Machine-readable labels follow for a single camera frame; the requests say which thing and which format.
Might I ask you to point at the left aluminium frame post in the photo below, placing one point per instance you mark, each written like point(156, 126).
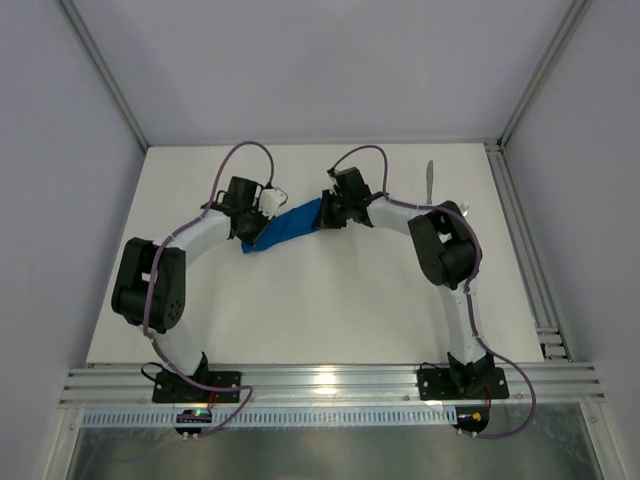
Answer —
point(89, 46)

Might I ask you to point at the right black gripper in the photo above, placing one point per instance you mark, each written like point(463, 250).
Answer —
point(329, 211)

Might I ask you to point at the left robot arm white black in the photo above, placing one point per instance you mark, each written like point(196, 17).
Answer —
point(150, 286)

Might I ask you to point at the slotted grey cable duct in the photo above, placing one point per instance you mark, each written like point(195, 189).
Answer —
point(272, 417)

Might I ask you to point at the aluminium front rail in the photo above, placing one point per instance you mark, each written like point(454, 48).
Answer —
point(322, 385)

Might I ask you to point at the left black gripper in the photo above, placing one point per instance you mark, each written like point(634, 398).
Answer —
point(251, 226)

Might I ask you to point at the right aluminium side rail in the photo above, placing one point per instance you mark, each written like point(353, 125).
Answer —
point(551, 335)

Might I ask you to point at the aluminium frame post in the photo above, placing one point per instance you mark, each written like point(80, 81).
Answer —
point(89, 46)
point(551, 56)

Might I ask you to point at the left black connector box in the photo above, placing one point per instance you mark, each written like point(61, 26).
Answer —
point(192, 422)

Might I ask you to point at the right aluminium frame post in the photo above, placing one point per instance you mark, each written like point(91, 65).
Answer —
point(551, 56)

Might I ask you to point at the black connector box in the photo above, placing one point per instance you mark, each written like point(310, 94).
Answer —
point(472, 424)
point(192, 422)

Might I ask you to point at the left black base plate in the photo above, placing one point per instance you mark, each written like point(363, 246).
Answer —
point(169, 388)

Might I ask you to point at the right black connector box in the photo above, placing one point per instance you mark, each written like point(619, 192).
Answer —
point(472, 424)

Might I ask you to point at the silver table knife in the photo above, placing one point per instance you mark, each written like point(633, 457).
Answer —
point(429, 179)

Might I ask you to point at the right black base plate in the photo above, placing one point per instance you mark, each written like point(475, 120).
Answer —
point(444, 383)

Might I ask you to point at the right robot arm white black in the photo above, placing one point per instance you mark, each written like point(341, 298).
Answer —
point(448, 256)

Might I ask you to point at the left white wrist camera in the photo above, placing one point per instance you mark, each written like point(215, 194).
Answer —
point(271, 200)

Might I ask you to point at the blue cloth napkin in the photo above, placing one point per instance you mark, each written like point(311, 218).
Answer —
point(297, 222)

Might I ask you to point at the silver fork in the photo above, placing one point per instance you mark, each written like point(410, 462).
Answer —
point(464, 208)

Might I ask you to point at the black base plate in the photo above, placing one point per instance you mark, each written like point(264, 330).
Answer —
point(444, 383)
point(169, 388)

